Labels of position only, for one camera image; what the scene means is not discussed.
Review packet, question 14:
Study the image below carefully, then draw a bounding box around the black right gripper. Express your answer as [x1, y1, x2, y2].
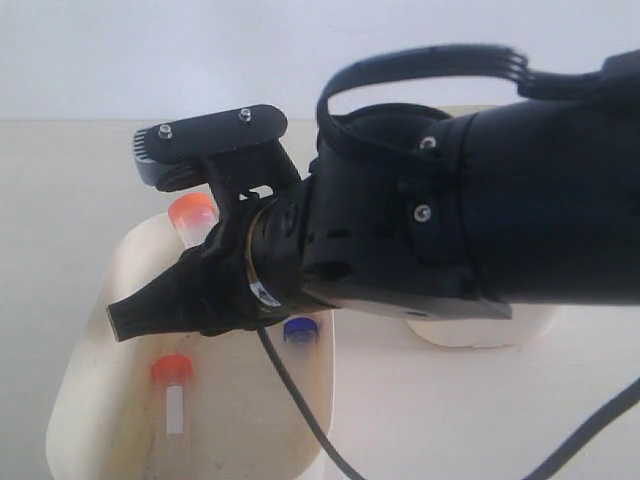
[107, 192, 313, 342]

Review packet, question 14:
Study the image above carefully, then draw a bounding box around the orange-capped tube with label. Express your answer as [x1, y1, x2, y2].
[151, 353, 193, 442]

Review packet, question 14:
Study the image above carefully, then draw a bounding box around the orange-capped clear tube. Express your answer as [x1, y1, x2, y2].
[168, 192, 219, 248]

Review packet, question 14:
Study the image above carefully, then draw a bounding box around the blue-capped clear tube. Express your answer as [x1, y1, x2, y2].
[283, 316, 320, 354]

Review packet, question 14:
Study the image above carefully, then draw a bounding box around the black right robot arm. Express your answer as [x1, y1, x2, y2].
[107, 45, 639, 341]

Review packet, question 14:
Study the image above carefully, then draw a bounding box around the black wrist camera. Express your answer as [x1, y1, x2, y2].
[132, 104, 300, 195]

